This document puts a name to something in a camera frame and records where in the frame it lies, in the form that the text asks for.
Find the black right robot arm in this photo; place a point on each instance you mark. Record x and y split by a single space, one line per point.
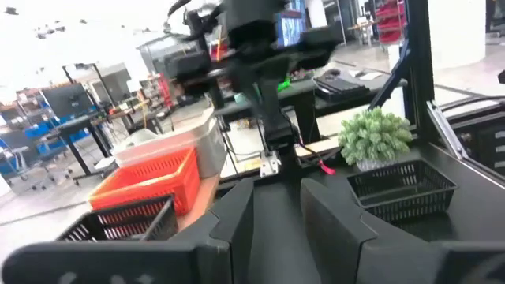
272 118

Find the green artificial potted plant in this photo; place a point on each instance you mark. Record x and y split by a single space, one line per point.
375 134

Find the black aluminium rig frame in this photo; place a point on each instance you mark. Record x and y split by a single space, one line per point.
418 59

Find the teal block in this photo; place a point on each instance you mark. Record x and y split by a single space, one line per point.
240 98

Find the black background monitor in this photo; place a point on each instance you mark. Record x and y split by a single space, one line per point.
67 98

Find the monitor with blue screen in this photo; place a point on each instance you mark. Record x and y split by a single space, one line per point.
292 25

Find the white mounting plate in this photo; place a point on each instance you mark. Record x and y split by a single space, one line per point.
270 163

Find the dark operator desk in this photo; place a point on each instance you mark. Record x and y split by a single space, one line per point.
307 106

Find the green block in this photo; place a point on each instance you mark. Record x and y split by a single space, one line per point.
283 85

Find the computer keyboard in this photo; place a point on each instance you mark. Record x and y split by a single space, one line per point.
339 84

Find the red tag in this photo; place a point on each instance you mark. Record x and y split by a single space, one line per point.
326 167

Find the orange slotted plastic basket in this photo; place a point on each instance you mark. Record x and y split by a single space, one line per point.
158 167
158 197

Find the red storage shelves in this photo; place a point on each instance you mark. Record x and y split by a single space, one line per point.
388 19

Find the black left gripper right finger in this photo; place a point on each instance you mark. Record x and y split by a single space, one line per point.
335 236

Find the black slotted plastic basket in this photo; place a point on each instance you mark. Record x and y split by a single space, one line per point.
402 189
118 225

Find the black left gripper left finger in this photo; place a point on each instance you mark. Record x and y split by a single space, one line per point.
230 236

